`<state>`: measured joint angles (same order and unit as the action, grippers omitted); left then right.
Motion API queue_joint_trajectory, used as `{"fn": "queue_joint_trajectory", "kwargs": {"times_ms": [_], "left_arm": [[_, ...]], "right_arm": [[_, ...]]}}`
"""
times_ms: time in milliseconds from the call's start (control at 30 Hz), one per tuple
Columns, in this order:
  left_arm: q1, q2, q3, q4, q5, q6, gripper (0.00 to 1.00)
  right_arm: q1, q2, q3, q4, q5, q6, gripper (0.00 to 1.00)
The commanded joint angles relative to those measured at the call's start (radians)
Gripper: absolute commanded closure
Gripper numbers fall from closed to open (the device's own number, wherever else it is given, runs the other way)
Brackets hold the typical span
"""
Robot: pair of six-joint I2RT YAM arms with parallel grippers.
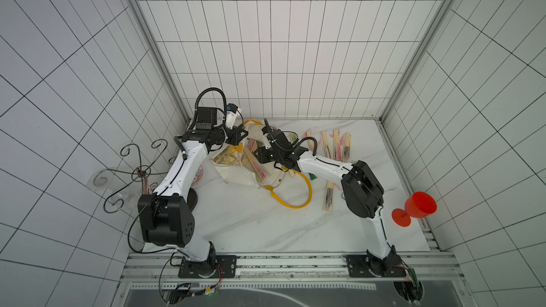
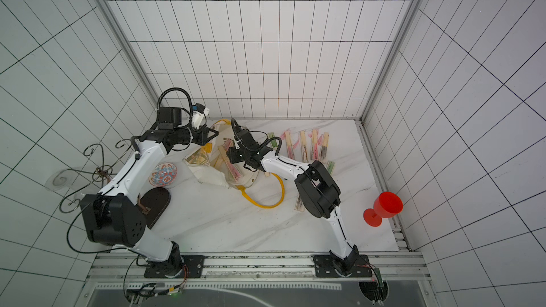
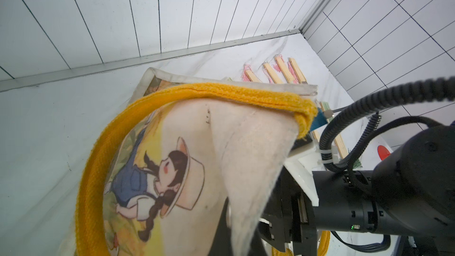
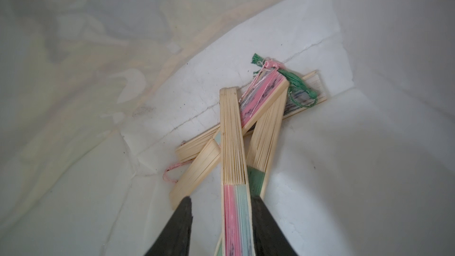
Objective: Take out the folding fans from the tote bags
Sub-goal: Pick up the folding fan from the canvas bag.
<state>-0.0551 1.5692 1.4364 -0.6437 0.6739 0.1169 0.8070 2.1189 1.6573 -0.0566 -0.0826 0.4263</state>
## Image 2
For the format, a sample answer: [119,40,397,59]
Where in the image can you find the cream tote bag yellow handles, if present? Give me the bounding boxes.
[184,119,285,209]

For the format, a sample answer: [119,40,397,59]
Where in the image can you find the plain bamboo folding fan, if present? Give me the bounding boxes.
[299,131,309,163]

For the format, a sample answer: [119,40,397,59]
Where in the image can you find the grey pink folding fan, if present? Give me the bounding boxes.
[318,132,329,162]

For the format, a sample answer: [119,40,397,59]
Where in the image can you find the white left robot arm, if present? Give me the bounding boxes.
[80,104,218,262]

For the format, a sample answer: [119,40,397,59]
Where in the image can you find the patterned red blue plate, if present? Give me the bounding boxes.
[149,163,178,187]

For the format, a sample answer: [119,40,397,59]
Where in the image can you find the grey pink fan in bag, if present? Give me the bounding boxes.
[294,197,305,212]

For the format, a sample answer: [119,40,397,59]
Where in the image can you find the green fan with tassel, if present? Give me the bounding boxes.
[326,161,336,175]

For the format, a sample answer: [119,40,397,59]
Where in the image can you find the red plastic goblet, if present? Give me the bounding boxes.
[363,192,403,227]

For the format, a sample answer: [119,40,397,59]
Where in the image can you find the black wire ornament stand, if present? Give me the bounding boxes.
[44,138,138,214]

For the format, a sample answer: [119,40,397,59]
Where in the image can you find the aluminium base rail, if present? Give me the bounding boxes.
[88,252,432,289]

